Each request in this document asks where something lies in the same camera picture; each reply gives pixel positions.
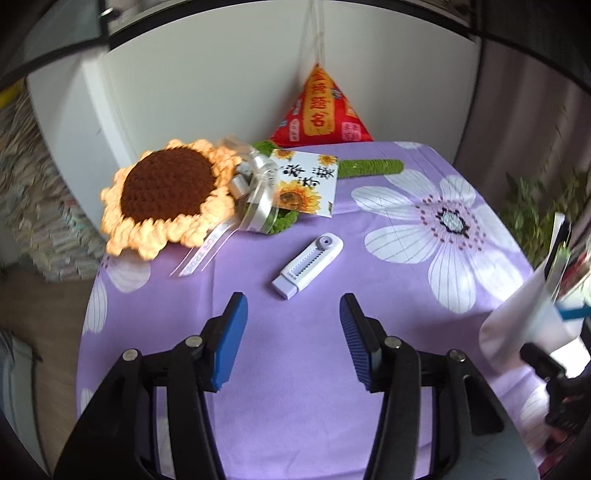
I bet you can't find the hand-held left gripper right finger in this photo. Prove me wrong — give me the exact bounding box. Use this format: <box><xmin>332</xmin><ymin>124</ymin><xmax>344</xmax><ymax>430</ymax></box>
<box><xmin>339</xmin><ymin>293</ymin><xmax>541</xmax><ymax>480</ymax></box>

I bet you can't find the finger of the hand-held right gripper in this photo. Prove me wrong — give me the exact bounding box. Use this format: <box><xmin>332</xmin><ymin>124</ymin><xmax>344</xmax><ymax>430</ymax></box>
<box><xmin>519</xmin><ymin>342</ymin><xmax>568</xmax><ymax>384</ymax></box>

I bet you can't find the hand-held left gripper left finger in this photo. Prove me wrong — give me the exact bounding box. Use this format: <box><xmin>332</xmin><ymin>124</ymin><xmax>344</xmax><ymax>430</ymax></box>
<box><xmin>54</xmin><ymin>292</ymin><xmax>249</xmax><ymax>480</ymax></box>

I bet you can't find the translucent white plastic cup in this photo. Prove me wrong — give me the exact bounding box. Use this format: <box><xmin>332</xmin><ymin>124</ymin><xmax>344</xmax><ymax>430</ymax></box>
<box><xmin>479</xmin><ymin>263</ymin><xmax>591</xmax><ymax>376</ymax></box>

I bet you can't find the black pen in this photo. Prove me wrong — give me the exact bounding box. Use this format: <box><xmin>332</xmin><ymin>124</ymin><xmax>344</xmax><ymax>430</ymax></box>
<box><xmin>544</xmin><ymin>212</ymin><xmax>573</xmax><ymax>282</ymax></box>

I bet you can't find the purple floral tablecloth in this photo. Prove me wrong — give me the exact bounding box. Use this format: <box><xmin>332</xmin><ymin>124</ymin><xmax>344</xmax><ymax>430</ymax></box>
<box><xmin>76</xmin><ymin>141</ymin><xmax>591</xmax><ymax>480</ymax></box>

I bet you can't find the white satin ribbon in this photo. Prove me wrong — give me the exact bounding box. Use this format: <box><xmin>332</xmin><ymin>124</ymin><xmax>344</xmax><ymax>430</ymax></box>
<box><xmin>168</xmin><ymin>134</ymin><xmax>282</xmax><ymax>278</ymax></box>

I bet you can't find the green leafy plant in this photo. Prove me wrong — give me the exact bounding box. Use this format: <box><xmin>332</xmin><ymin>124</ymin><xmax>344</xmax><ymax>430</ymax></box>
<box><xmin>501</xmin><ymin>168</ymin><xmax>591</xmax><ymax>266</ymax></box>

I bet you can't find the sunflower print card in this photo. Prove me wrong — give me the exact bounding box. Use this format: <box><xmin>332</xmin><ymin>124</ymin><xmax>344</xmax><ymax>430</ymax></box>
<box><xmin>268</xmin><ymin>148</ymin><xmax>339</xmax><ymax>217</ymax></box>

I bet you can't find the crochet sunflower with green stem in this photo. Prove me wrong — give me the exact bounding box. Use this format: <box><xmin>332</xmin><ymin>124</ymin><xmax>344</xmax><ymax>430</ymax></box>
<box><xmin>100</xmin><ymin>138</ymin><xmax>404</xmax><ymax>261</ymax></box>

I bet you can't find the red triangular hanging pouch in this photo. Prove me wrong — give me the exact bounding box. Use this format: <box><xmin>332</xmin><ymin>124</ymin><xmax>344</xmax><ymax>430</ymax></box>
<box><xmin>269</xmin><ymin>0</ymin><xmax>374</xmax><ymax>147</ymax></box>

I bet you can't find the pinkish grey curtain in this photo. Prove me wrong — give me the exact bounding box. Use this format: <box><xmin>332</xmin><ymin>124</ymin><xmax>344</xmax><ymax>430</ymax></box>
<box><xmin>455</xmin><ymin>37</ymin><xmax>591</xmax><ymax>195</ymax></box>

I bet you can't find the glass cabinet door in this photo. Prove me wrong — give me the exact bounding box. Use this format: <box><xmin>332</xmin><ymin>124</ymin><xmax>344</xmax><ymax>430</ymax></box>
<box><xmin>0</xmin><ymin>0</ymin><xmax>112</xmax><ymax>88</ymax></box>

